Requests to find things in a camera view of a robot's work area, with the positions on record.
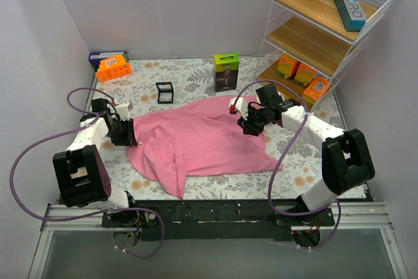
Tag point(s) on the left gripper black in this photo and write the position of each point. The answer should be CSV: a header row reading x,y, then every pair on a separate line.
x,y
129,132

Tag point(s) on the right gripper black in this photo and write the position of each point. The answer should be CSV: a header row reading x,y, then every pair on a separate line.
x,y
249,123

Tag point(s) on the pink garment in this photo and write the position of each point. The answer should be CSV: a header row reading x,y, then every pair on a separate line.
x,y
198,139

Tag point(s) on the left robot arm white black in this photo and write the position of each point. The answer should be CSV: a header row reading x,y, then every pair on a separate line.
x,y
81,174

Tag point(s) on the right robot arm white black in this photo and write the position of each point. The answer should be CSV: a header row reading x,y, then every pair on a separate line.
x,y
345,158

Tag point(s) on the orange yellow box left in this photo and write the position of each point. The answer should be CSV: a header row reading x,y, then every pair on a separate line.
x,y
287,66

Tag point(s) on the orange yellow box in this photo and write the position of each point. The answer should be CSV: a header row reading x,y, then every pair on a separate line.
x,y
304,74
287,66

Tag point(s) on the floral table mat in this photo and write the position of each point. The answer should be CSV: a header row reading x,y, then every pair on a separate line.
x,y
192,80

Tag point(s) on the green black product box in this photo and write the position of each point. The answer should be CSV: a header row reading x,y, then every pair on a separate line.
x,y
226,68

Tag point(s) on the small black display case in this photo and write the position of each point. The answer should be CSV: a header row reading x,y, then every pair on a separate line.
x,y
165,93

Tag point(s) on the orange yellow box middle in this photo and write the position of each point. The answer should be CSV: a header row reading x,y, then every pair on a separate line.
x,y
304,74

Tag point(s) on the orange box right shelf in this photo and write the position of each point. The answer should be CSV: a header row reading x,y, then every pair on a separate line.
x,y
317,88

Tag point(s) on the orange box on mat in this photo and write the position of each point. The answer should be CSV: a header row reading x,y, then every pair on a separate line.
x,y
113,67

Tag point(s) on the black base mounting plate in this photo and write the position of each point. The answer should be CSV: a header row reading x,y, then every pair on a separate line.
x,y
230,219

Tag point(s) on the teal long box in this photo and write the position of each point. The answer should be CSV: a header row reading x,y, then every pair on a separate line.
x,y
352,14

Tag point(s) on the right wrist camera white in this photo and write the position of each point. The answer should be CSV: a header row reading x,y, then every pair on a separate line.
x,y
239,105

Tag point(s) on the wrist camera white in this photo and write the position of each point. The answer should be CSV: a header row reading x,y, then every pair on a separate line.
x,y
123,110
239,105

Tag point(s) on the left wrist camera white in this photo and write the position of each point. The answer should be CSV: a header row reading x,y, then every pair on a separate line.
x,y
123,110

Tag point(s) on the blue box at wall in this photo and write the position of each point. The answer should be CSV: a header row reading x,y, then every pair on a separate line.
x,y
95,58

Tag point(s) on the white wire shelf rack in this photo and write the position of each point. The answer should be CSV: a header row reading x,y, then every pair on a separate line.
x,y
312,32

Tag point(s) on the aluminium frame rail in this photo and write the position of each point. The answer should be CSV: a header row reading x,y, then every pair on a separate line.
x,y
79,243

